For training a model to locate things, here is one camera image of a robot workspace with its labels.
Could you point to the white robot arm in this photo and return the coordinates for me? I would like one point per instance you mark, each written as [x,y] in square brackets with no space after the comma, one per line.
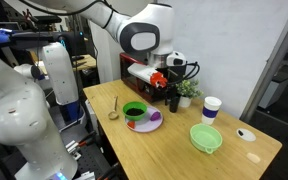
[25,121]

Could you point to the light green bowl with handle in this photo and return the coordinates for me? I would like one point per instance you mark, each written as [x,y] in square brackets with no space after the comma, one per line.
[205,138]

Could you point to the white cup with blue band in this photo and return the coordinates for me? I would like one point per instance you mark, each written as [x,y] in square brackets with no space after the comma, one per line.
[210,109]

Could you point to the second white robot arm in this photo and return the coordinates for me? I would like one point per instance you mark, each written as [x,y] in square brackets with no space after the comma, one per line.
[57,63]

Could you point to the lilac plate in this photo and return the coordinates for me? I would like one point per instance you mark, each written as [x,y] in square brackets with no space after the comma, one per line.
[145,124]

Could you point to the small potted plant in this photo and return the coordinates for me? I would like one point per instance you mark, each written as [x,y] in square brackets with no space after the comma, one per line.
[188,90]

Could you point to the wooden ladle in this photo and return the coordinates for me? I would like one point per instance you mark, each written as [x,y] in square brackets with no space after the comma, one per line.
[113,114]

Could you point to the black cup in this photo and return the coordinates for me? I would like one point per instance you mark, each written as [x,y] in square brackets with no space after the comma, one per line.
[173,106]

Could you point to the red and black microwave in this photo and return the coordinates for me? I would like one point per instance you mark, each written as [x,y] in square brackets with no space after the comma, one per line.
[142,88]

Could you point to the red toy piece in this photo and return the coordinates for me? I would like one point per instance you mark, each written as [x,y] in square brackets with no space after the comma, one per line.
[131,124]

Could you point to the green bowl with dark contents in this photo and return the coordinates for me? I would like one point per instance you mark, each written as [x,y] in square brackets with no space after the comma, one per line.
[134,110]

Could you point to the purple toy eggplant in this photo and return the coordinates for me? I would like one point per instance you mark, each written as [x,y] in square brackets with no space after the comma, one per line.
[155,116]

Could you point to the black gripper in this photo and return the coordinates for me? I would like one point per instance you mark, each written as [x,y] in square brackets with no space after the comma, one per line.
[175,74]

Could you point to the white sticker with black spot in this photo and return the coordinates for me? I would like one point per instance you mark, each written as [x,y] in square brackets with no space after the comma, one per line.
[246,135]

